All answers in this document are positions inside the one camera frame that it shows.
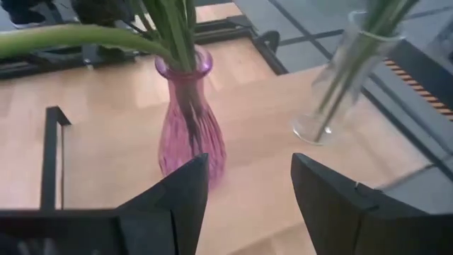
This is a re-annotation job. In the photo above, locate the clear glass vase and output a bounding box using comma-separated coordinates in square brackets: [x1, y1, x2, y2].
[291, 9, 406, 147]

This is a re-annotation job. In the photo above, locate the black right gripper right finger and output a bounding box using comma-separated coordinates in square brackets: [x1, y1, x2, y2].
[289, 152, 453, 255]

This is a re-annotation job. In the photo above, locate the pink glass vase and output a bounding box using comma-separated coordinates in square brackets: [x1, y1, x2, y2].
[154, 45, 228, 191]

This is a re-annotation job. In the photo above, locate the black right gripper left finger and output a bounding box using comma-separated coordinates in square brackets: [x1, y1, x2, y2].
[115, 152, 210, 255]

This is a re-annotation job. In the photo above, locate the purple flower bunch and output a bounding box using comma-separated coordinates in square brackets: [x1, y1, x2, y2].
[314, 0, 421, 142]

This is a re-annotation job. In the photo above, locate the black mat with hazard stripes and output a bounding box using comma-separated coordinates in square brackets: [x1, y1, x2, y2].
[383, 38, 453, 123]

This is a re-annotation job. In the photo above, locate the wooden shelf black frame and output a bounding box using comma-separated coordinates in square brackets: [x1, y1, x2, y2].
[39, 65, 453, 255]

